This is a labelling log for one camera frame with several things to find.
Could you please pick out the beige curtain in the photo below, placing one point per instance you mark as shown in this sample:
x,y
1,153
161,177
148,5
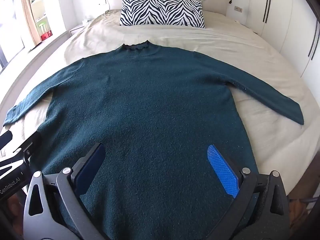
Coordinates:
x,y
26,17

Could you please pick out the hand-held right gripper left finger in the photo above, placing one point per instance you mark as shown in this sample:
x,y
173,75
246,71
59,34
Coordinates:
x,y
92,166

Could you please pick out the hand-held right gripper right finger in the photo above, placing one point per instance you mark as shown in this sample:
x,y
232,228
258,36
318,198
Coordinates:
x,y
222,172

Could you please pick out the zebra print pillow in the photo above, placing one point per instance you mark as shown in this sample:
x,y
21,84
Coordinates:
x,y
162,11

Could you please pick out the beige wall socket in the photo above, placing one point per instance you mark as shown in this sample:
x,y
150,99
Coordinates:
x,y
238,9

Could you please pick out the red box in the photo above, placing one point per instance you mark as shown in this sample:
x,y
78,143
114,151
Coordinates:
x,y
46,36

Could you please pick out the window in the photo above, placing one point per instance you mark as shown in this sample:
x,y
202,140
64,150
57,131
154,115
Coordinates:
x,y
7,30

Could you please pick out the small white box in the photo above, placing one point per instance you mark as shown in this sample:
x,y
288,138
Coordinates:
x,y
87,20

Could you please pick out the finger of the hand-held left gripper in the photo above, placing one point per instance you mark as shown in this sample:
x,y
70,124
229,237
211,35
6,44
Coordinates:
x,y
32,146
5,138

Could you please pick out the white shelf unit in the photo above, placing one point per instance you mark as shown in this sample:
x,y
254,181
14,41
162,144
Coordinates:
x,y
42,5

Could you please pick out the white nightstand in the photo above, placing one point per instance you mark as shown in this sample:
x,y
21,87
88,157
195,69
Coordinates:
x,y
77,28

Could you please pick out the bed with beige sheet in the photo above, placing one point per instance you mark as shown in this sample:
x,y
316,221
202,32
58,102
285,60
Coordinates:
x,y
225,42

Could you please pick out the dark green knit sweater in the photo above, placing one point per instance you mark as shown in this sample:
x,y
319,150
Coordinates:
x,y
150,105

